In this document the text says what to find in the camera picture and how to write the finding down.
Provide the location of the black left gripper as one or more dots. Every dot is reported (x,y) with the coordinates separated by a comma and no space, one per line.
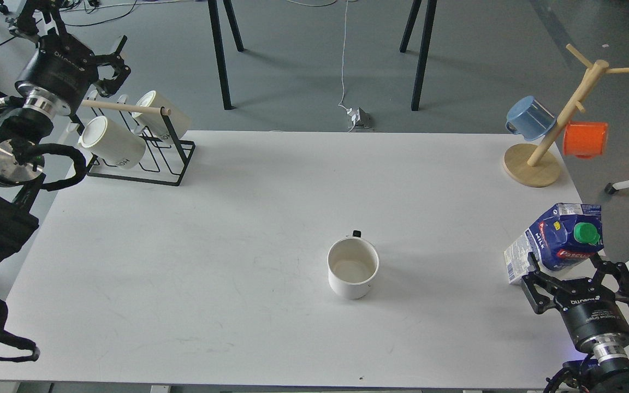
(67,69)

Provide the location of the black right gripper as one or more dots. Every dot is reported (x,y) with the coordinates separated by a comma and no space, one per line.
(588,308)

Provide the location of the blue white milk carton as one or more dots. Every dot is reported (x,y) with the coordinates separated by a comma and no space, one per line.
(563,236)

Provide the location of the white smiley face mug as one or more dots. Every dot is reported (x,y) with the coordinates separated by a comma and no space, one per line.
(353,264)

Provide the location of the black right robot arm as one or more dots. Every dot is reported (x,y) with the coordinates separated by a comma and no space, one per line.
(604,370)

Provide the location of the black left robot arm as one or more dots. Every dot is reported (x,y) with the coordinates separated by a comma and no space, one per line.
(27,164)

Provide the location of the cream mug rear on rack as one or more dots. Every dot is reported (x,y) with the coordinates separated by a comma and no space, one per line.
(155,122)

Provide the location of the cream mug on rack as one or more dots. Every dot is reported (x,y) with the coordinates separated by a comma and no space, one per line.
(112,142)
(155,122)

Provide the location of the cream mug front on rack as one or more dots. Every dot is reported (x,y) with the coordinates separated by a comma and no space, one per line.
(112,142)

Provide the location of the black table legs left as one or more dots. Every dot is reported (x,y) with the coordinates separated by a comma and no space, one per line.
(218,44)

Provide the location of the black table legs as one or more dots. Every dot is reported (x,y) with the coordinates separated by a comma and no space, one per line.
(218,44)
(423,56)

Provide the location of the wooden mug tree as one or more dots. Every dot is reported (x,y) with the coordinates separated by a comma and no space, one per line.
(533,165)

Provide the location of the orange mug on tree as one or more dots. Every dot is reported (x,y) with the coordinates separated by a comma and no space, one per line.
(585,140)

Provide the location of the blue mug on tree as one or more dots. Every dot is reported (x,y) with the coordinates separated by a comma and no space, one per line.
(530,119)

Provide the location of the grey floor power socket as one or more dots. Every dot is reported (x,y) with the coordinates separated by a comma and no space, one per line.
(360,120)

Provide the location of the black table legs right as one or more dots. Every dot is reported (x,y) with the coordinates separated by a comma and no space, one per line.
(423,56)

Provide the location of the black wire mug rack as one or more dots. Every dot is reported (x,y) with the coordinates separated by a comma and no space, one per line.
(161,164)

